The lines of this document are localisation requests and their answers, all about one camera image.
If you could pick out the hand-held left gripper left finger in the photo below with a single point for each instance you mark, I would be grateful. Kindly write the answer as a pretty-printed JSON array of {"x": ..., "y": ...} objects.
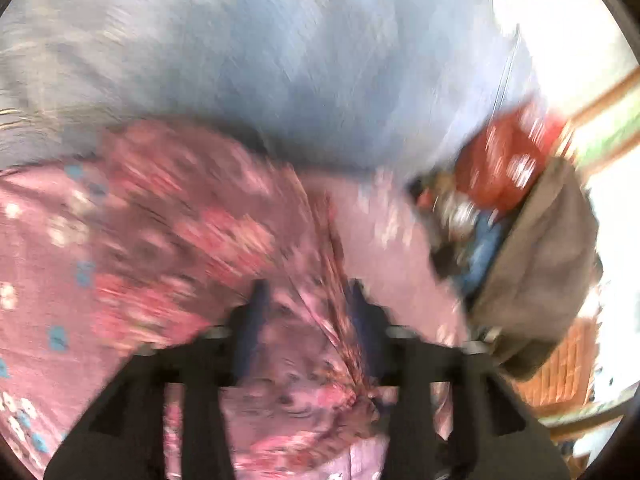
[{"x": 250, "y": 340}]

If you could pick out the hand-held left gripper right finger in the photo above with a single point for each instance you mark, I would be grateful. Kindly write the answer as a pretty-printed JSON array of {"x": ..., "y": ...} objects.
[{"x": 370, "y": 330}]

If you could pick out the red floral garment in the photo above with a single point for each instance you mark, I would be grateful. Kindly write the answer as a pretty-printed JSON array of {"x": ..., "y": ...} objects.
[{"x": 200, "y": 220}]

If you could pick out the dark printed cloth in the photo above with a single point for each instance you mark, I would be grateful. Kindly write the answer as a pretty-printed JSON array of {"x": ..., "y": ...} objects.
[{"x": 450, "y": 220}]

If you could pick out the blue cloth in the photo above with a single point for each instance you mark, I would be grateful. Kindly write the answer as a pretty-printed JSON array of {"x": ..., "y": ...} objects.
[{"x": 487, "y": 250}]

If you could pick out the grey-brown cloth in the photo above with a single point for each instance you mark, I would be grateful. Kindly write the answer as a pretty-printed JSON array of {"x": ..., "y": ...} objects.
[{"x": 545, "y": 270}]

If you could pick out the orange woven basket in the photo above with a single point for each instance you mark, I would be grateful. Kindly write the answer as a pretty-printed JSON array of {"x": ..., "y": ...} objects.
[{"x": 565, "y": 370}]

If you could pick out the pink floral bedsheet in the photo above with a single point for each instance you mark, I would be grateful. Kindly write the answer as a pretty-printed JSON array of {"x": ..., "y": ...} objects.
[{"x": 50, "y": 285}]

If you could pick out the light blue blanket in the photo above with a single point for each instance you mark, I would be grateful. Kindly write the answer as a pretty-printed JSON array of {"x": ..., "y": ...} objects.
[{"x": 275, "y": 60}]

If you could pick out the wooden frame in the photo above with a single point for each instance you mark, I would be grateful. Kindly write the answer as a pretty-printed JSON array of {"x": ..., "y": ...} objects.
[{"x": 610, "y": 105}]

